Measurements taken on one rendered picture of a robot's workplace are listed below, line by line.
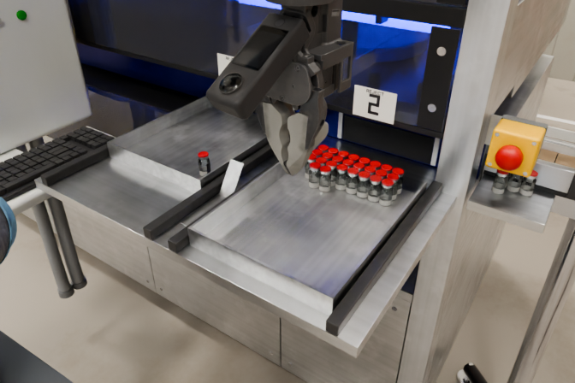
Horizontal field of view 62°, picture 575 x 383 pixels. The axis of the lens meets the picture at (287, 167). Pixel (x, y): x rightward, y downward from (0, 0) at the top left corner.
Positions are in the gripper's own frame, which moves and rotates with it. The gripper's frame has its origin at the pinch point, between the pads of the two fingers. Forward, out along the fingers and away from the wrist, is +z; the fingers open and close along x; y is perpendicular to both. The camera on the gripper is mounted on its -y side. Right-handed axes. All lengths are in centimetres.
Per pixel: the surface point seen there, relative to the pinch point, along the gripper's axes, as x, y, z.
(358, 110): 11.7, 36.9, 9.1
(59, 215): 100, 12, 60
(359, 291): -8.2, 5.4, 19.1
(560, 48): 32, 386, 85
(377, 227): -2.3, 21.3, 20.9
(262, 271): 4.6, 0.0, 19.0
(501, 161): -15.6, 35.6, 9.8
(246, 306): 43, 35, 81
